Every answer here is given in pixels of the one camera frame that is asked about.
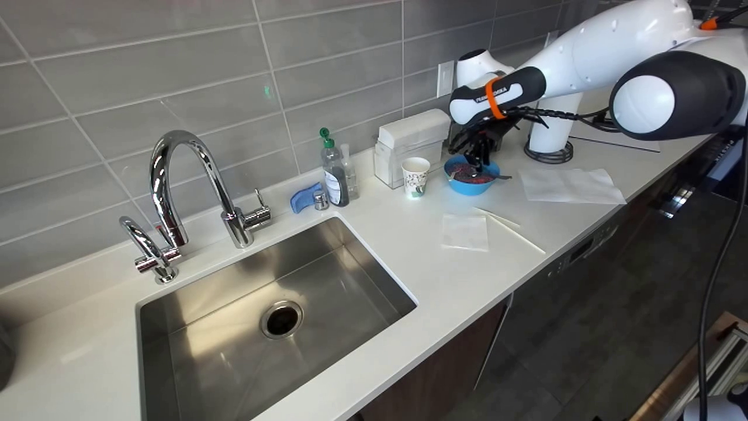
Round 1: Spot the white paper cup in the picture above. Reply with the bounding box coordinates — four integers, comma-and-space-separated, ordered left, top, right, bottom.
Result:
401, 156, 431, 201

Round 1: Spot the small white folded napkin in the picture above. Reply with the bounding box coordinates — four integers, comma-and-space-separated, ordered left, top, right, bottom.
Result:
439, 215, 489, 253

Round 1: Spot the blue sponge holder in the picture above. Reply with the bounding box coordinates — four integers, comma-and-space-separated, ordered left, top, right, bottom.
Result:
289, 183, 327, 214

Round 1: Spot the long wooden stir stick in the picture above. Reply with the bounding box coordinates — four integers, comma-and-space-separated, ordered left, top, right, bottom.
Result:
484, 214, 546, 256

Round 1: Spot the white paper towel dispenser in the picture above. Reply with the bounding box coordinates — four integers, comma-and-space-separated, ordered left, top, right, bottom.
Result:
372, 107, 452, 190

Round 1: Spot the metal spoon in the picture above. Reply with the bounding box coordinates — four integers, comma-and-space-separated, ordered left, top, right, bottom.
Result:
468, 161, 511, 183

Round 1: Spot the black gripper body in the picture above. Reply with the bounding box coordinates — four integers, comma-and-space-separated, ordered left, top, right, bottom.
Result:
446, 122, 508, 169

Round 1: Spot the dark wooden base cabinet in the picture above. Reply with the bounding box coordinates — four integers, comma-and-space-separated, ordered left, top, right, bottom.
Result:
351, 301, 508, 421

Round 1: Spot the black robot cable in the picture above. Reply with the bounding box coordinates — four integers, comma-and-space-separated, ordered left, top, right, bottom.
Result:
505, 103, 748, 421

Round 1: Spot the clear dish soap bottle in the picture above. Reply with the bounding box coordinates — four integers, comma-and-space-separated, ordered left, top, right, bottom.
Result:
321, 127, 351, 205

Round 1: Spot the stainless steel sink basin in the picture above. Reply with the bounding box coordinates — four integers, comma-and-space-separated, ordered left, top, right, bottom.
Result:
138, 218, 414, 421

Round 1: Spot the chrome gooseneck faucet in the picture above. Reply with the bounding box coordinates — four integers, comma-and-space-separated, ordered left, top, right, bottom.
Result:
149, 129, 274, 248

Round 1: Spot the white wall outlet plate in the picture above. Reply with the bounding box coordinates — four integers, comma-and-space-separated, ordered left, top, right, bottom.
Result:
436, 62, 453, 98

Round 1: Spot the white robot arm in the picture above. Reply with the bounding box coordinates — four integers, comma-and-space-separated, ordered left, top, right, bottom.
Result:
448, 0, 748, 164

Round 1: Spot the short wooden stir stick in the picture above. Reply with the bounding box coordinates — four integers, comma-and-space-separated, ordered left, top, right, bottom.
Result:
473, 205, 522, 229

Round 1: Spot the large white paper napkin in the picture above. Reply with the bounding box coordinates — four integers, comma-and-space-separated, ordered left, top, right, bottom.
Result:
518, 169, 625, 203

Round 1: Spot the blue bowl with contents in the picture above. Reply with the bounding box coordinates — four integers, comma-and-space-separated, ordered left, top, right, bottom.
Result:
445, 155, 500, 196

